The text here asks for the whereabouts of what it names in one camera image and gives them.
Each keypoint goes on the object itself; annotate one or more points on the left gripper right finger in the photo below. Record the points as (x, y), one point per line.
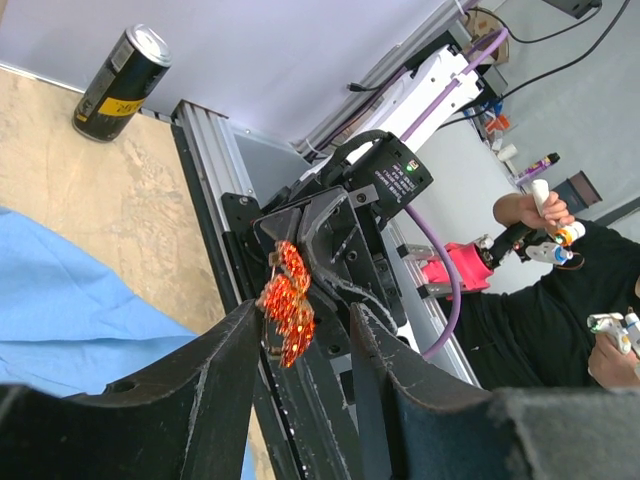
(475, 425)

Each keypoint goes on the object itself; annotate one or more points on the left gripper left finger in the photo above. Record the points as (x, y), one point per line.
(183, 417)

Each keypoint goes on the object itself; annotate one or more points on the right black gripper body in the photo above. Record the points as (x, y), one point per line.
(380, 159)

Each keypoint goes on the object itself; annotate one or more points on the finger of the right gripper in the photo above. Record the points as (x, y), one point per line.
(282, 225)
(344, 252)

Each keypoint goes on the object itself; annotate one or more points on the red leaf brooch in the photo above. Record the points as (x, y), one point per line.
(284, 301)

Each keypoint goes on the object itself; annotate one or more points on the blue button shirt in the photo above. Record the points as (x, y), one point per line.
(69, 325)

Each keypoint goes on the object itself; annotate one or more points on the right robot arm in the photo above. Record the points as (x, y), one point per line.
(419, 103)

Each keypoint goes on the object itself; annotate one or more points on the person in background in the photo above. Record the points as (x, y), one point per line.
(538, 336)

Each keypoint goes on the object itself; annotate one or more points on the dark glass bottle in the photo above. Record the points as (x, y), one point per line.
(136, 64)

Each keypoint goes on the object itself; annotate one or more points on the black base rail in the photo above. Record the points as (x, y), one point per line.
(314, 399)

